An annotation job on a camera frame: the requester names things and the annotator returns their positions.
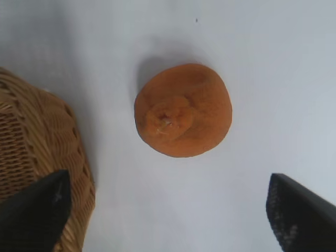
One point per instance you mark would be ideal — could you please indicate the woven wicker basket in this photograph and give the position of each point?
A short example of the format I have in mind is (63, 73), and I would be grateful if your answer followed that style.
(31, 131)

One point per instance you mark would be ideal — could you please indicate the wrinkled orange fruit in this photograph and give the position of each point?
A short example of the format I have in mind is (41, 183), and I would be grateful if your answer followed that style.
(183, 113)

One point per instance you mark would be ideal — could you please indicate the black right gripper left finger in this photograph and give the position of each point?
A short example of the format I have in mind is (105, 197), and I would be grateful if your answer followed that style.
(29, 218)

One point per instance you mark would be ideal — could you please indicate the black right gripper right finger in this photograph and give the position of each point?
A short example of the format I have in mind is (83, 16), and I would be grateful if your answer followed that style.
(307, 218)

